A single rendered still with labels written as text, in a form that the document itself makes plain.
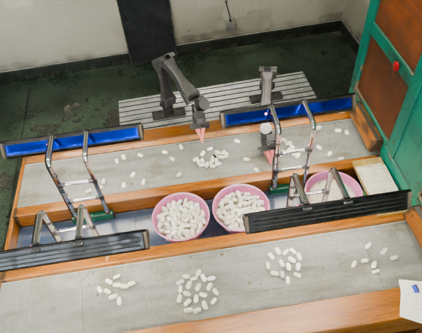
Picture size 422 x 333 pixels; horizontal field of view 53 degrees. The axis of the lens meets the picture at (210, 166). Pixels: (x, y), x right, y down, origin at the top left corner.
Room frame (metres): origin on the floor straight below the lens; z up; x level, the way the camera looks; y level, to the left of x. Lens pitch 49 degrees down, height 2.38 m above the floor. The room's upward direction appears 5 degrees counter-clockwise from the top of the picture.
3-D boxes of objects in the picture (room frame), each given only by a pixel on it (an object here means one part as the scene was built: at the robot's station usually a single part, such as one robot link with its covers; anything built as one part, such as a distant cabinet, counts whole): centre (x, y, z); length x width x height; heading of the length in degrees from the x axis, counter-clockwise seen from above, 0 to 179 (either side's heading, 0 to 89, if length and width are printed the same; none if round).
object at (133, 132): (1.37, 0.60, 1.08); 0.62 x 0.08 x 0.07; 94
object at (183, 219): (1.12, 0.16, 0.72); 0.24 x 0.24 x 0.06
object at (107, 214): (1.29, 0.60, 0.90); 0.20 x 0.19 x 0.45; 94
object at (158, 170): (1.47, 0.07, 0.73); 1.81 x 0.30 x 0.02; 94
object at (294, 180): (0.96, -0.40, 0.90); 0.20 x 0.19 x 0.45; 94
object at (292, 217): (0.88, -0.41, 1.08); 0.62 x 0.08 x 0.07; 94
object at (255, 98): (2.00, -0.37, 0.71); 0.20 x 0.07 x 0.08; 96
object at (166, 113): (1.93, 0.22, 0.71); 0.20 x 0.07 x 0.08; 96
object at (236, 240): (0.97, 0.03, 0.71); 1.81 x 0.05 x 0.11; 94
